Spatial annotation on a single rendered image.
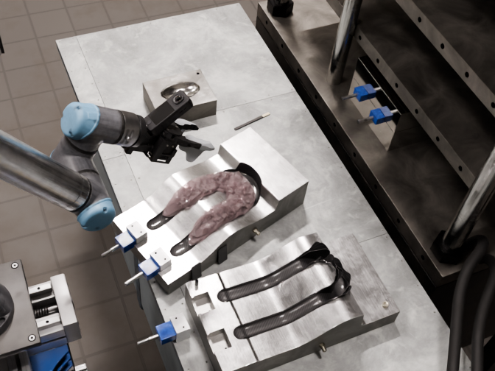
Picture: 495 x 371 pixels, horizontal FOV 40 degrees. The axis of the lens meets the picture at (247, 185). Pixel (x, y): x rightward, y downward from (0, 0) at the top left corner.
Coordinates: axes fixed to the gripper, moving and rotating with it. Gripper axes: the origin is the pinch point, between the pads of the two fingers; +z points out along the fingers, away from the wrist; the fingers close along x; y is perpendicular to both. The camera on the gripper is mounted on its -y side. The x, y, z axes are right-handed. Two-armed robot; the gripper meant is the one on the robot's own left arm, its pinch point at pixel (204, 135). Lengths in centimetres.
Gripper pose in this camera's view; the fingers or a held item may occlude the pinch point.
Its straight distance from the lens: 162.4
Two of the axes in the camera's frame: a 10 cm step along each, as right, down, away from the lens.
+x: 5.2, 6.3, -5.8
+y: -5.0, 7.7, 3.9
